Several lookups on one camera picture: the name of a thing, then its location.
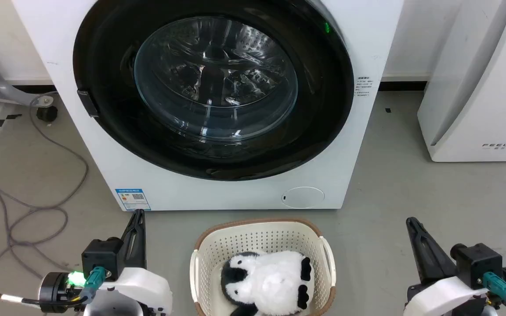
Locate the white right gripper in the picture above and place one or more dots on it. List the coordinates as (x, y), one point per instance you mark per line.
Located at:
(444, 296)

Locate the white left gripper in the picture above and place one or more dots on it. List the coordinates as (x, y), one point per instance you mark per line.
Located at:
(141, 287)

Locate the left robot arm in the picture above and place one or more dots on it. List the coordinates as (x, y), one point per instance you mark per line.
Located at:
(57, 287)

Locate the white front-load washing machine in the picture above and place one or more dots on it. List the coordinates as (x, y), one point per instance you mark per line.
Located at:
(103, 145)

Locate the black round washer door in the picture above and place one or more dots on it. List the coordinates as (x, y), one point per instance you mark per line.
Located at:
(218, 83)

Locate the blue energy label sticker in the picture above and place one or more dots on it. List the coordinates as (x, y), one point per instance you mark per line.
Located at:
(132, 199)

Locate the cream perforated laundry basket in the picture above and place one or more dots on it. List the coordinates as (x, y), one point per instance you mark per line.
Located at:
(262, 239)

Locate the black and white plush penguin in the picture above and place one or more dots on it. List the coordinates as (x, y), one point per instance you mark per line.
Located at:
(270, 281)

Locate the white Feelbird appliance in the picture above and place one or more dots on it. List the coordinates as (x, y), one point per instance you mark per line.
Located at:
(481, 87)

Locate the small text sticker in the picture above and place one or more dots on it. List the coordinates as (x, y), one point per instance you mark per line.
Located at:
(364, 87)

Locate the black floor tape mark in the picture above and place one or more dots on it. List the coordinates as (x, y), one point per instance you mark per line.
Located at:
(8, 119)

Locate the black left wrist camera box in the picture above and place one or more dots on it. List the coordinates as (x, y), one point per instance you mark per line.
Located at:
(101, 256)

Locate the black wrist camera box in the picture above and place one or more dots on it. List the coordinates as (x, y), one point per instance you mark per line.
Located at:
(477, 263)
(101, 256)

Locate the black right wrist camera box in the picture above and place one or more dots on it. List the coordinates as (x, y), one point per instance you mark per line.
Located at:
(477, 263)

